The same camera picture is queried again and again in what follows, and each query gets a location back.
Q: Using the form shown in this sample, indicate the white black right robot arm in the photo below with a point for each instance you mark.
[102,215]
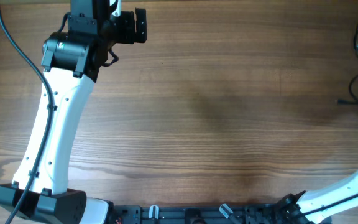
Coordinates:
[318,205]

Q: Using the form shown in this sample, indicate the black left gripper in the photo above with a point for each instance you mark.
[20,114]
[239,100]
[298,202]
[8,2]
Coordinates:
[129,35]

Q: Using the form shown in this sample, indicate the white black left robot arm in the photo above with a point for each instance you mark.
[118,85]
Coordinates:
[72,58]

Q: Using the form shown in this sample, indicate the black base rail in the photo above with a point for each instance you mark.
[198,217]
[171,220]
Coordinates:
[251,214]

